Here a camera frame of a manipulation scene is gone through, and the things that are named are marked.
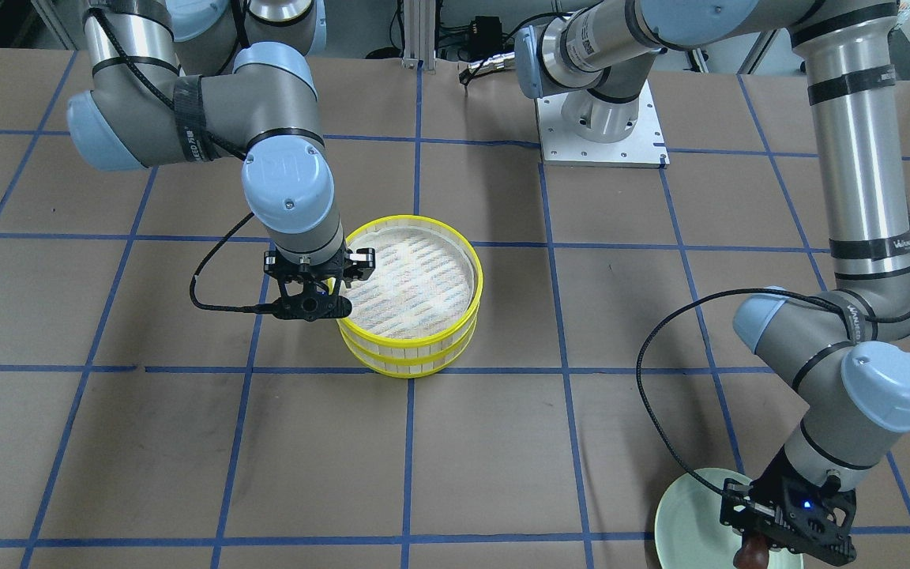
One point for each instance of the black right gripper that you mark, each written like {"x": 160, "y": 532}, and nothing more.
{"x": 359, "y": 264}

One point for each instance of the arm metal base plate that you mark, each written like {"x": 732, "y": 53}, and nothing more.
{"x": 578, "y": 130}

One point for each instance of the brown bun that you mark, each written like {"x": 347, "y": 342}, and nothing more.
{"x": 754, "y": 553}

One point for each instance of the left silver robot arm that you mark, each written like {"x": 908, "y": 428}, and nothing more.
{"x": 792, "y": 232}

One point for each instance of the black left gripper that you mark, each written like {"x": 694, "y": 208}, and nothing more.
{"x": 773, "y": 476}

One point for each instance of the yellow steamer layer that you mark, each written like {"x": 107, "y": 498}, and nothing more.
{"x": 408, "y": 359}
{"x": 428, "y": 279}

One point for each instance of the aluminium frame post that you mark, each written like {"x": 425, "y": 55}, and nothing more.
{"x": 419, "y": 34}

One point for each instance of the light green plate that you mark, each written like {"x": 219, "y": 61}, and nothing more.
{"x": 687, "y": 528}

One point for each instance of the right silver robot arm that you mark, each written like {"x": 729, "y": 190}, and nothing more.
{"x": 195, "y": 81}

